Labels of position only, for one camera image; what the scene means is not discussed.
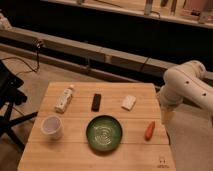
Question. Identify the green ceramic bowl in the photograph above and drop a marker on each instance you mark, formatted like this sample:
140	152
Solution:
104	133

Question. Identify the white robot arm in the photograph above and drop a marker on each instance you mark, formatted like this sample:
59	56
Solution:
185	81

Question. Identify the white plastic bottle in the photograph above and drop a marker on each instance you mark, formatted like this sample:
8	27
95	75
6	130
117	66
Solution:
64	99

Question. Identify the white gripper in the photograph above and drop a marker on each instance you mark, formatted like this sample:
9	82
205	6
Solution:
167	114

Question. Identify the orange carrot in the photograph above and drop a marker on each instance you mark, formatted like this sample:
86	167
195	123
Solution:
149	131

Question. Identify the white rectangular block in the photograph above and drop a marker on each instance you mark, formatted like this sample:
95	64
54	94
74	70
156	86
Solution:
128	102

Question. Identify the black rectangular block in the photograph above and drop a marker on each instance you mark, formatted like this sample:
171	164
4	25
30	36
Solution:
96	102

